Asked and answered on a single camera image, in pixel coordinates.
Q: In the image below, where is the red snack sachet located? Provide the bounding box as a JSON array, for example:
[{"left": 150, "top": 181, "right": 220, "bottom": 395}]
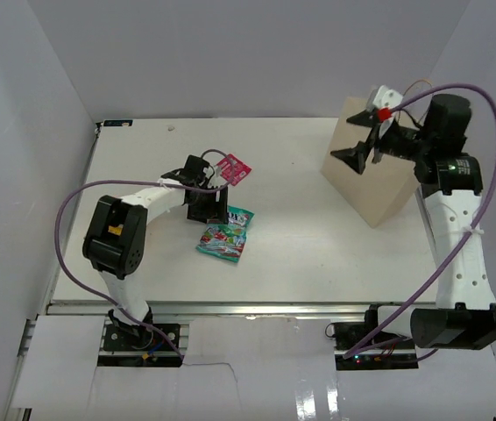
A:
[{"left": 216, "top": 153, "right": 252, "bottom": 186}]

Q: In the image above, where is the aluminium table rail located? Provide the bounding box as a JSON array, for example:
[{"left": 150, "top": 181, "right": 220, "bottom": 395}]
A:
[{"left": 46, "top": 301, "right": 437, "bottom": 319}]

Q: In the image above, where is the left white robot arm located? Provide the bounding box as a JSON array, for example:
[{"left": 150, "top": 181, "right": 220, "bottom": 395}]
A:
[{"left": 82, "top": 155, "right": 228, "bottom": 350}]

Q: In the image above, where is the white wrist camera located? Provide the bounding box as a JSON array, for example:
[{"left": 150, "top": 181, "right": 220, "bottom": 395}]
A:
[
  {"left": 202, "top": 165, "right": 228, "bottom": 192},
  {"left": 365, "top": 85, "right": 403, "bottom": 136}
]

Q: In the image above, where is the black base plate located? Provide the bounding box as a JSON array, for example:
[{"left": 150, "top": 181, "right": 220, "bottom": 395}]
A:
[
  {"left": 97, "top": 323, "right": 182, "bottom": 368},
  {"left": 324, "top": 322, "right": 419, "bottom": 372}
]

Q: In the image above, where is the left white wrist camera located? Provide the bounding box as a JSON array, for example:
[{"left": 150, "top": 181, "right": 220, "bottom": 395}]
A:
[{"left": 202, "top": 165, "right": 228, "bottom": 192}]

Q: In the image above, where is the green Fox's candy packet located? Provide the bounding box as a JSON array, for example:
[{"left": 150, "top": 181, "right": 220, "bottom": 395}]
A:
[{"left": 196, "top": 206, "right": 254, "bottom": 263}]

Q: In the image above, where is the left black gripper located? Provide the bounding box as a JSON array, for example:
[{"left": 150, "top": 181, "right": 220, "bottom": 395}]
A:
[{"left": 187, "top": 184, "right": 228, "bottom": 225}]

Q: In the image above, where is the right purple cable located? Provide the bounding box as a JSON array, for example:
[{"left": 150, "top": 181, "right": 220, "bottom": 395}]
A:
[{"left": 339, "top": 82, "right": 496, "bottom": 365}]

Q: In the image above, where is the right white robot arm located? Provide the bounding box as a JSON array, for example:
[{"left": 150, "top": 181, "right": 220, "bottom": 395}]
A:
[{"left": 331, "top": 87, "right": 496, "bottom": 356}]

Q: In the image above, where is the brown paper bag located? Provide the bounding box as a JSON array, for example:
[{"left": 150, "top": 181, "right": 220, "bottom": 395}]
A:
[{"left": 321, "top": 97, "right": 419, "bottom": 228}]

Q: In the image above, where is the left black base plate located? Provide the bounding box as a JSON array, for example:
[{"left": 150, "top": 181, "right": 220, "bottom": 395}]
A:
[{"left": 97, "top": 323, "right": 182, "bottom": 368}]

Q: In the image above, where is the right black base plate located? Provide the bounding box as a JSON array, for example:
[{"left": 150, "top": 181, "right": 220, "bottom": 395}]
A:
[{"left": 324, "top": 322, "right": 419, "bottom": 372}]

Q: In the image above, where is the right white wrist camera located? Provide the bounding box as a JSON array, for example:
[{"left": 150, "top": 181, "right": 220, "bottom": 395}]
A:
[{"left": 365, "top": 85, "right": 403, "bottom": 136}]

